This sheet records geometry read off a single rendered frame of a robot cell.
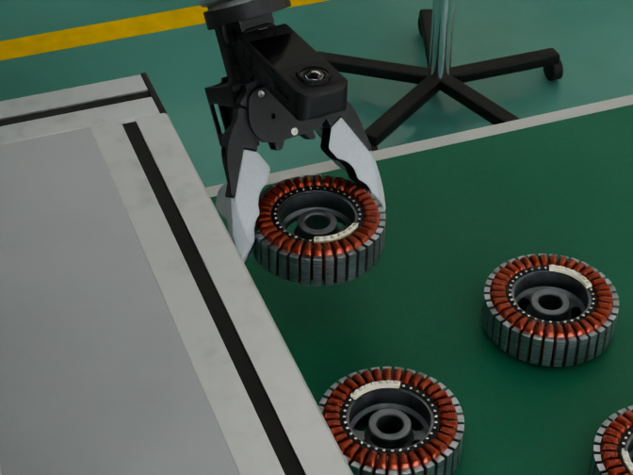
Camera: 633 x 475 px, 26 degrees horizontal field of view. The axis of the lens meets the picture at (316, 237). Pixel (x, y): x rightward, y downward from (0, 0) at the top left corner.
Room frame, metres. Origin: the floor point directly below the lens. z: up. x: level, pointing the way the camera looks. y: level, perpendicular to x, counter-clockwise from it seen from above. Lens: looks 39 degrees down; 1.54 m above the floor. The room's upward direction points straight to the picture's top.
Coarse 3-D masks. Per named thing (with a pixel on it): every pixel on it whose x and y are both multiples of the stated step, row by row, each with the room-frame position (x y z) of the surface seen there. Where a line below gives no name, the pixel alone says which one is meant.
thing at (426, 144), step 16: (624, 96) 1.22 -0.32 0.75; (560, 112) 1.19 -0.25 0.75; (576, 112) 1.19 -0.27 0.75; (592, 112) 1.19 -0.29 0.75; (480, 128) 1.16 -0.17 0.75; (496, 128) 1.16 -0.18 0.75; (512, 128) 1.16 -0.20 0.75; (416, 144) 1.13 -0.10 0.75; (432, 144) 1.13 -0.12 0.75; (448, 144) 1.13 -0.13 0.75; (272, 176) 1.08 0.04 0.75; (288, 176) 1.08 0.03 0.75; (208, 192) 1.05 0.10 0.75
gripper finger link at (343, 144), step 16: (320, 128) 0.95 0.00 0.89; (336, 128) 0.94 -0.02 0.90; (320, 144) 0.94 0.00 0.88; (336, 144) 0.93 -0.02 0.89; (352, 144) 0.94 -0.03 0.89; (336, 160) 0.97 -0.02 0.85; (352, 160) 0.93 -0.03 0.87; (368, 160) 0.93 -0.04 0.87; (352, 176) 0.93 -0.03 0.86; (368, 176) 0.93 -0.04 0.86; (384, 208) 0.92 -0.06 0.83
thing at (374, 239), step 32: (288, 192) 0.92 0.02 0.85; (320, 192) 0.92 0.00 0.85; (352, 192) 0.91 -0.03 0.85; (256, 224) 0.88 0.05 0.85; (288, 224) 0.90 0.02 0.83; (320, 224) 0.90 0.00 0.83; (352, 224) 0.87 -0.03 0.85; (384, 224) 0.88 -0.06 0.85; (256, 256) 0.86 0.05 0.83; (288, 256) 0.84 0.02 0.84; (320, 256) 0.84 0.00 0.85; (352, 256) 0.84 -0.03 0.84
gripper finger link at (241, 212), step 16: (256, 160) 0.90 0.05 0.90; (240, 176) 0.89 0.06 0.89; (256, 176) 0.89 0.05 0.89; (224, 192) 0.91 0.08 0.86; (240, 192) 0.88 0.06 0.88; (256, 192) 0.88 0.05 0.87; (224, 208) 0.90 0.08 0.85; (240, 208) 0.87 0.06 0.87; (256, 208) 0.88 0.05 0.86; (240, 224) 0.87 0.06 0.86; (240, 240) 0.86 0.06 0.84
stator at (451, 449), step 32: (352, 384) 0.75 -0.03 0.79; (384, 384) 0.75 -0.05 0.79; (416, 384) 0.76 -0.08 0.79; (352, 416) 0.74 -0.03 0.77; (384, 416) 0.73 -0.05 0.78; (416, 416) 0.74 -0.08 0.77; (448, 416) 0.72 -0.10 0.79; (352, 448) 0.69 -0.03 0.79; (384, 448) 0.71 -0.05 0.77; (416, 448) 0.69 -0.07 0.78; (448, 448) 0.69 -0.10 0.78
